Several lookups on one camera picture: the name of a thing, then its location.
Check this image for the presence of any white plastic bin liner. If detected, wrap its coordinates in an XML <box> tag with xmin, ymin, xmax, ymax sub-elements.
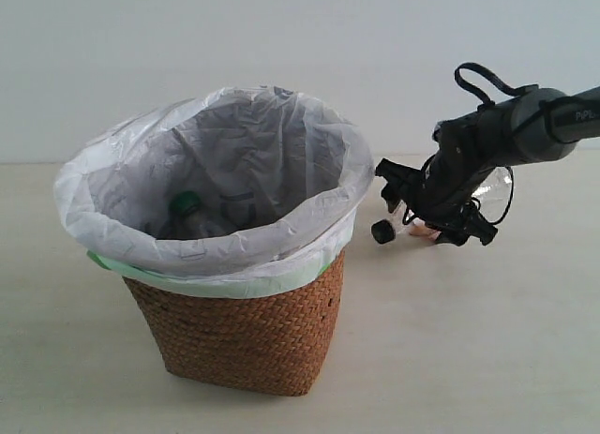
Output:
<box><xmin>53</xmin><ymin>86</ymin><xmax>374</xmax><ymax>299</ymax></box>

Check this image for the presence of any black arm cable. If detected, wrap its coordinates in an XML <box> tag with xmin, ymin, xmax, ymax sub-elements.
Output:
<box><xmin>454</xmin><ymin>61</ymin><xmax>535</xmax><ymax>108</ymax></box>

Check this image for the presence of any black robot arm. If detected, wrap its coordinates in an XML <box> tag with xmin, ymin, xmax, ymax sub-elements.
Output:
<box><xmin>375</xmin><ymin>88</ymin><xmax>599</xmax><ymax>246</ymax></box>

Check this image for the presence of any clear bottle red label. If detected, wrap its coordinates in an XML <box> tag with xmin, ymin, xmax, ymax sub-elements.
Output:
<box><xmin>370</xmin><ymin>167</ymin><xmax>515</xmax><ymax>246</ymax></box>

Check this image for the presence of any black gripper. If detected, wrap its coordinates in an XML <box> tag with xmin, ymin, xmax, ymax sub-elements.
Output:
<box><xmin>375</xmin><ymin>106</ymin><xmax>516</xmax><ymax>247</ymax></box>

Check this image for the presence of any clear bottle green label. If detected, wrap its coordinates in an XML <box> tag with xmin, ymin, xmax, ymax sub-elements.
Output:
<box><xmin>157</xmin><ymin>190</ymin><xmax>236</xmax><ymax>241</ymax></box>

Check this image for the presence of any woven brown wicker basket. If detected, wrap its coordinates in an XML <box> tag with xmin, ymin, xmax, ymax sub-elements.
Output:
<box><xmin>124</xmin><ymin>253</ymin><xmax>345</xmax><ymax>397</ymax></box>

